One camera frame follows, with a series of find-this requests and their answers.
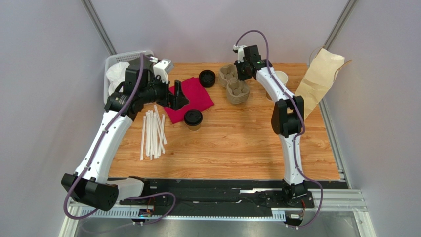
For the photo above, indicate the cardboard cup carrier stack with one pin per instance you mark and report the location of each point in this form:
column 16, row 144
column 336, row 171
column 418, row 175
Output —
column 237, row 91

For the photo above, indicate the brown paper coffee cup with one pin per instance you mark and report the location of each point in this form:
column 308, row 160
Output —
column 194, row 128

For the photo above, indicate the black cup lid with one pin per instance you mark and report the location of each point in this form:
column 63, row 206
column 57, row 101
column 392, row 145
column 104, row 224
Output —
column 193, row 117

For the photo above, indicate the brown paper bag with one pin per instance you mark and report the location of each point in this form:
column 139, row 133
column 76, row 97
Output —
column 319, row 78

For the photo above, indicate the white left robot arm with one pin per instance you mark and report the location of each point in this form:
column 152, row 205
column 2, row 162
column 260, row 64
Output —
column 142, row 85

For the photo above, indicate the bundle of white straws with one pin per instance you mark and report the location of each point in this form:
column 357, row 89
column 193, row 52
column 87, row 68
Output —
column 153, row 138

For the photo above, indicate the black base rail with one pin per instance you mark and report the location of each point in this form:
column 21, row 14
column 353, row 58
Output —
column 219, row 198

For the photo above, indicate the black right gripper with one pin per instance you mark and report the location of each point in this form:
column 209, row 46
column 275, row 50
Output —
column 241, row 70

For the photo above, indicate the stack of black cup lids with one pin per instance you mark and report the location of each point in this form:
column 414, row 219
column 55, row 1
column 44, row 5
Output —
column 207, row 78

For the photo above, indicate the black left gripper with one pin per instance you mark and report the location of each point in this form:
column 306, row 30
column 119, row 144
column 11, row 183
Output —
column 176, row 101

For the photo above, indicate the white plastic basket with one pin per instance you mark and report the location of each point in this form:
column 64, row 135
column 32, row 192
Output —
column 121, row 57

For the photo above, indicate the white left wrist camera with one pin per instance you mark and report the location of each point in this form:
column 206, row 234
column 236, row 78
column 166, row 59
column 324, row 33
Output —
column 162, row 68

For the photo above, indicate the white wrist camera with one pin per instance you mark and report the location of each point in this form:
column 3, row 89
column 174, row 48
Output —
column 239, row 50
column 162, row 68

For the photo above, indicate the white bucket hat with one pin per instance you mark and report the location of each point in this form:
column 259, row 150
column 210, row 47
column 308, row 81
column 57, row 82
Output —
column 115, row 75

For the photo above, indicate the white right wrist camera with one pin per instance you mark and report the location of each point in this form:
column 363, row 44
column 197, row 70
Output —
column 239, row 50

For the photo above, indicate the red folded cloth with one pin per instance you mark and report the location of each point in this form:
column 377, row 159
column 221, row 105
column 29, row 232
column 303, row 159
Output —
column 198, row 97

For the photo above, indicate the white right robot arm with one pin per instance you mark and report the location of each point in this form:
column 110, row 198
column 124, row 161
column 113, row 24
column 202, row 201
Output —
column 286, row 121

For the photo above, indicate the stack of paper cups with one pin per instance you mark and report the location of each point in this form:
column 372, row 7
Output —
column 283, row 79

